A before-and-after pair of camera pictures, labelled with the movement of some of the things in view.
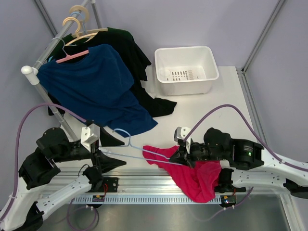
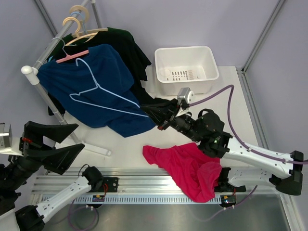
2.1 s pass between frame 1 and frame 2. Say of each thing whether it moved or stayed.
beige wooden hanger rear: stayed
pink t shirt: stayed
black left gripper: moved
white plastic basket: stayed
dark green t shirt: stayed
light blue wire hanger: moved
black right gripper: moved
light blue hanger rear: stayed
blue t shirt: stayed
